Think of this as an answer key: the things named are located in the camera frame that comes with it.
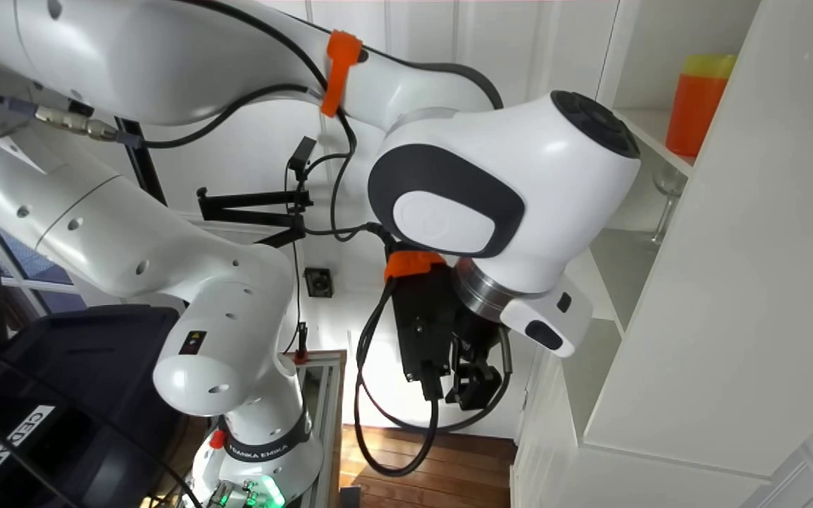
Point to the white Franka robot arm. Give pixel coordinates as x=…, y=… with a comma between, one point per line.
x=521, y=160

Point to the dark wall outlet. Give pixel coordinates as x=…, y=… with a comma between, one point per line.
x=319, y=284

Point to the clear wine glass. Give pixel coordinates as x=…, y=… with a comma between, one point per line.
x=668, y=193

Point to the metal robot stand table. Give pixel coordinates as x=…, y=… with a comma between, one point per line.
x=322, y=423

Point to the white label sticker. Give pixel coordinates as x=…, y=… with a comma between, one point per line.
x=30, y=423

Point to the white shelf cabinet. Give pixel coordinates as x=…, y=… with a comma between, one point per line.
x=754, y=284

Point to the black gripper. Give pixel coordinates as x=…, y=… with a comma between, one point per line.
x=479, y=344

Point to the green item at base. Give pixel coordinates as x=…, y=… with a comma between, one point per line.
x=259, y=495

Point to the orange plastic cup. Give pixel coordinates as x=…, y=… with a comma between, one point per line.
x=696, y=114

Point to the red clamp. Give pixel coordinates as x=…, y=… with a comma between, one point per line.
x=301, y=356

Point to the orange camera mount bracket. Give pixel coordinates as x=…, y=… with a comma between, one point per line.
x=412, y=264

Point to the small black mounted camera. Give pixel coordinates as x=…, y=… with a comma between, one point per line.
x=301, y=155

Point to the black equipment case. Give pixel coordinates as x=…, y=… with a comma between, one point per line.
x=78, y=376

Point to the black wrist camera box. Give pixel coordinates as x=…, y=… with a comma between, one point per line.
x=425, y=326

